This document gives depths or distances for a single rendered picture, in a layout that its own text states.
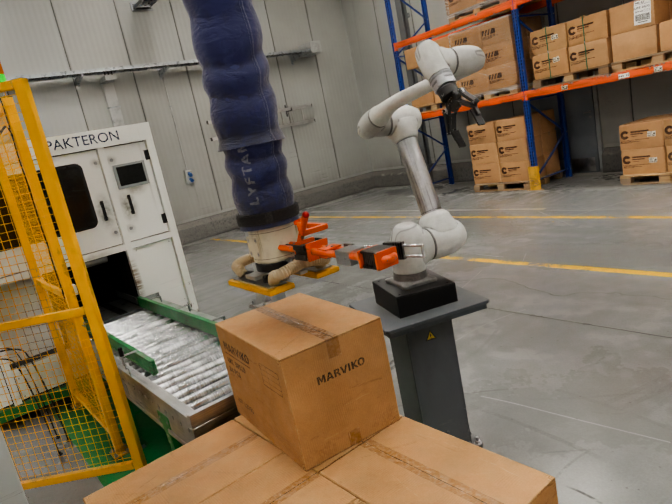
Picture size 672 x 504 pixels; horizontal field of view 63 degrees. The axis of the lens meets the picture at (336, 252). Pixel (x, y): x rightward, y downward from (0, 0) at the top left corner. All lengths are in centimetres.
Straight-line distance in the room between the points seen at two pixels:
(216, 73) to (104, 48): 983
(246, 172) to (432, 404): 142
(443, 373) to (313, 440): 94
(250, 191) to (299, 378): 64
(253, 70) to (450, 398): 170
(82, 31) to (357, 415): 1040
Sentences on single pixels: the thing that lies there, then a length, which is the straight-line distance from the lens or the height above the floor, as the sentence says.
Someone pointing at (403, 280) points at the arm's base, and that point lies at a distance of 249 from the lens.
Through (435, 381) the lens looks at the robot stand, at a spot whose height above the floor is 39.
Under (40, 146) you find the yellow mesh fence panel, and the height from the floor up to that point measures 179.
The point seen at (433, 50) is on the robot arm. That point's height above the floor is 180.
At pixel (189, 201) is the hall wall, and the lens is 1176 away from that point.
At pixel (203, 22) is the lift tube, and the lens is 192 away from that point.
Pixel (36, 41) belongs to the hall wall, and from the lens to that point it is 1145.
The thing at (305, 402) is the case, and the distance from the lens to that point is 182.
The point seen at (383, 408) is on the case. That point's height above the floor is 62.
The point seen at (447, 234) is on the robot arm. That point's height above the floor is 103.
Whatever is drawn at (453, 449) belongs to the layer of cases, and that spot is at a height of 54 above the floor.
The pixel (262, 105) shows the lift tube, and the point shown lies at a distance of 188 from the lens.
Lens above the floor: 159
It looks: 12 degrees down
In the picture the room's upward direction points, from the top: 12 degrees counter-clockwise
